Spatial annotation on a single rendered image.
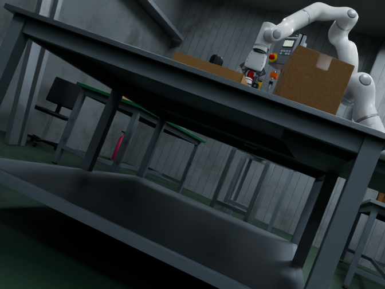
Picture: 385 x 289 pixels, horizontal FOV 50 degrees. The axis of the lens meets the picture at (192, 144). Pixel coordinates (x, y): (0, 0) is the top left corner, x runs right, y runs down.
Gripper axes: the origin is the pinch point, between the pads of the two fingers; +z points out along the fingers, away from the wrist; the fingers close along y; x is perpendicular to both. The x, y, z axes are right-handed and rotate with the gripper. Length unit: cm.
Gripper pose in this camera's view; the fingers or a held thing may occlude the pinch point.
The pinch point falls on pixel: (248, 79)
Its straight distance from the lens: 225.8
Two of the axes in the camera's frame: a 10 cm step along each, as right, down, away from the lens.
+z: -3.8, 9.3, -0.3
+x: -2.2, -1.2, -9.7
